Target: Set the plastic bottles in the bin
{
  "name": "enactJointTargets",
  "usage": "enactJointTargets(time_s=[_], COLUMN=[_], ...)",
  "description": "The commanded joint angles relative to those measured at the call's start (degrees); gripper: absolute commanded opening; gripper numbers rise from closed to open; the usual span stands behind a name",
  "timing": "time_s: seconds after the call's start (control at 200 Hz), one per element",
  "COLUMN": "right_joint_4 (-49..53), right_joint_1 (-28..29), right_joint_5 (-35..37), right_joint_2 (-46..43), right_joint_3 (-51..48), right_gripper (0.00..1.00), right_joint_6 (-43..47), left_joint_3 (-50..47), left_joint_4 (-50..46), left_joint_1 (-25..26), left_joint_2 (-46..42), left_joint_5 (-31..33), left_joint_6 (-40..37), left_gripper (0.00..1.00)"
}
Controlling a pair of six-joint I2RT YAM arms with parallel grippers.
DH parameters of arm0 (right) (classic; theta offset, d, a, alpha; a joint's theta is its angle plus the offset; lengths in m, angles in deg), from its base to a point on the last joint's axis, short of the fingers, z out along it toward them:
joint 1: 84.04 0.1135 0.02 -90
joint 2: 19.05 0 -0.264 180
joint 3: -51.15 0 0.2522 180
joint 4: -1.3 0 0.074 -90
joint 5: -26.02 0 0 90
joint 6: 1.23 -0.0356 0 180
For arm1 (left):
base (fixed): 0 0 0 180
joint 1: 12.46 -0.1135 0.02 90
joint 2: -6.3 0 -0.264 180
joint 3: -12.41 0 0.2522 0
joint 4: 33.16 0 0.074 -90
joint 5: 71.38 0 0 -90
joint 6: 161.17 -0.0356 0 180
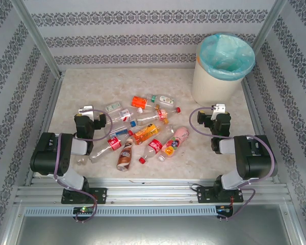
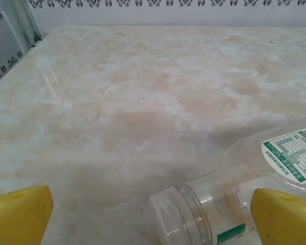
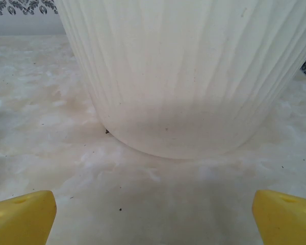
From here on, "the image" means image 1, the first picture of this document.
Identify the small green label bottle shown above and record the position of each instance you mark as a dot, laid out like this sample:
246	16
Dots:
114	106

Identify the clear bottle blue cap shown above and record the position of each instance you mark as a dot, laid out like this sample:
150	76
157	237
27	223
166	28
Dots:
120	132

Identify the clear bottle red label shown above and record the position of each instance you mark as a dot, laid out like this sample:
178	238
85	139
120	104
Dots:
114	143

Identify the crushed clear plastic bottle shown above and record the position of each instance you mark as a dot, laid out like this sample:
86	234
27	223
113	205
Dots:
81	161

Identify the brown milk tea bottle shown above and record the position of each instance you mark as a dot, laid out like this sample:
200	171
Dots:
125	154

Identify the pink drink bottle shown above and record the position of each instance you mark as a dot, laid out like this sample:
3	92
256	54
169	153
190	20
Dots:
174	143

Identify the red floral label bottle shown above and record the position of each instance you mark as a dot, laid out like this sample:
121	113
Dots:
162	114

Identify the orange label bottle gold cap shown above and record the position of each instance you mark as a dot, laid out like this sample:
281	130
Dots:
139	101

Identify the green white label bottle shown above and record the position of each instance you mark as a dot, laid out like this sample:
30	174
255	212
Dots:
164	100

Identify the orange juice bottle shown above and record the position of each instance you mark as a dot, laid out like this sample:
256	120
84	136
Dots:
145	133

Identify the cola bottle red cap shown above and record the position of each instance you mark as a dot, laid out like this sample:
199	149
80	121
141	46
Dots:
155	146

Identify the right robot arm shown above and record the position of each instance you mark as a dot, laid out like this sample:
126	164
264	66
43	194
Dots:
257	158

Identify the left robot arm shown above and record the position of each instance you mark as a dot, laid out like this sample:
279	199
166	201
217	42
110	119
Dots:
48	155

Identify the cream plastic waste bin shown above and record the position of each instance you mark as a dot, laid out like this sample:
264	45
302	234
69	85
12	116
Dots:
211	89

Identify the small circuit board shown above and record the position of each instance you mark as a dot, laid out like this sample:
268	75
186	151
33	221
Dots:
84	210
224	209

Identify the grey metal sheet panel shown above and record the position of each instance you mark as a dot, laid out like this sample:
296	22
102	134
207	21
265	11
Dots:
153	232

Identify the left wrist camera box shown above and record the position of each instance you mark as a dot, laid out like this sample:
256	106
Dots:
86	109

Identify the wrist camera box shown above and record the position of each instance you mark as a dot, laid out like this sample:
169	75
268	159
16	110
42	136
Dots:
86	109
219	108

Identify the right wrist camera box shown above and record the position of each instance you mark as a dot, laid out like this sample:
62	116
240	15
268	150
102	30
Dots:
219	108

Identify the aluminium table side rail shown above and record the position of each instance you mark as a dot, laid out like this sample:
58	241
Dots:
51	107
253	107

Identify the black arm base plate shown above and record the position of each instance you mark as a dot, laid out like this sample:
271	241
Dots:
205	195
100	195

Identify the aluminium mounting rail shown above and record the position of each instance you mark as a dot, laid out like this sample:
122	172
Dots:
153	191

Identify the aluminium frame post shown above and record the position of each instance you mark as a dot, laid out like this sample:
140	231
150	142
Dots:
269	23
39	40

